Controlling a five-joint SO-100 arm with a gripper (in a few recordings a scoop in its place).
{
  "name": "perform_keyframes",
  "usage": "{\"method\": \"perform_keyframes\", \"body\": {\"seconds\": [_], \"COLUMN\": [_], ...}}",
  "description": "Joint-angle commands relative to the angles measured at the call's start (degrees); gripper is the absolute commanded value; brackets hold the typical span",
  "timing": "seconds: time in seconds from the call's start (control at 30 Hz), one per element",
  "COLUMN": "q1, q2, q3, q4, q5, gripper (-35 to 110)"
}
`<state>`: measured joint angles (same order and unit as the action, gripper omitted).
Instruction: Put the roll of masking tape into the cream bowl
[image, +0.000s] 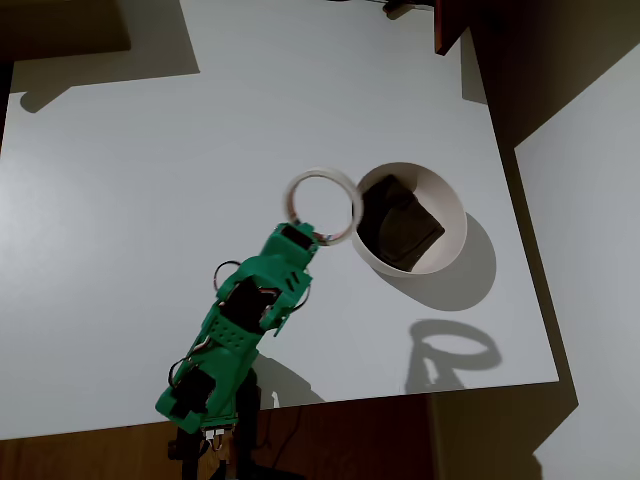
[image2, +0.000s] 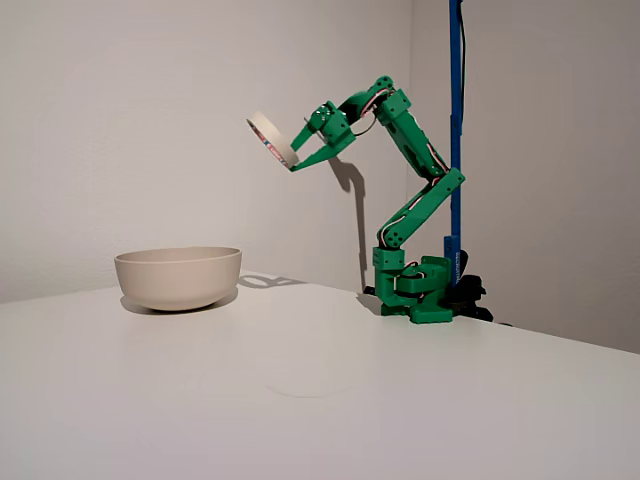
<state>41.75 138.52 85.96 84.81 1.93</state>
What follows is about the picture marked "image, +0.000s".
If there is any white masking tape roll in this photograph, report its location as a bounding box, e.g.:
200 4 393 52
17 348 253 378
284 168 366 247

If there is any dark folded cloth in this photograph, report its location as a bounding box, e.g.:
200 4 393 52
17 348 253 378
355 173 446 274

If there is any white round bowl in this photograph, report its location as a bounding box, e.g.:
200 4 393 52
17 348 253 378
349 161 469 276

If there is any light wooden block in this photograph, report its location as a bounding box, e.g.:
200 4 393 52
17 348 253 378
198 432 235 480

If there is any red-brown wooden panel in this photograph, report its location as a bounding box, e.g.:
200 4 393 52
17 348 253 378
433 0 476 56

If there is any dark furniture piece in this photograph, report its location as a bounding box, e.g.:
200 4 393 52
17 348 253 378
0 0 134 64

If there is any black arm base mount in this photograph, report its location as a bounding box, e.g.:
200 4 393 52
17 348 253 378
167 369 265 480

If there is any thin black cable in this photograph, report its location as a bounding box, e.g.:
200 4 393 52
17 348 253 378
268 404 307 469

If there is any black plug with cable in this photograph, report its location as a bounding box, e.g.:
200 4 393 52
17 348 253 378
327 0 436 15

